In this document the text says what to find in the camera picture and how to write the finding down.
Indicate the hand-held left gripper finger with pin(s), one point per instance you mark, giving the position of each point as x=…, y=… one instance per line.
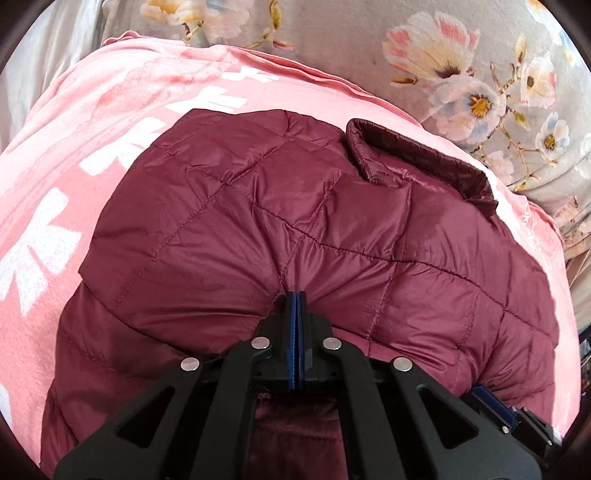
x=292, y=332
x=300, y=332

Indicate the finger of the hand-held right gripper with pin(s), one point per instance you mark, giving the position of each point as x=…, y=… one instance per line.
x=494, y=408

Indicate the maroon quilted jacket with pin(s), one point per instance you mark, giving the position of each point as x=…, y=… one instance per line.
x=277, y=207

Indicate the plain beige curtain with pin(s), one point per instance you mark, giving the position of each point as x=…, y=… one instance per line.
x=579, y=286

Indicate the grey floral curtain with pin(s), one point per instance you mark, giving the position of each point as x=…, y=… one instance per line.
x=346, y=41

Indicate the pink printed blanket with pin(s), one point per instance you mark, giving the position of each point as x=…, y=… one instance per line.
x=92, y=115

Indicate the white satin curtain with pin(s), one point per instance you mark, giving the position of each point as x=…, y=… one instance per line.
x=51, y=50

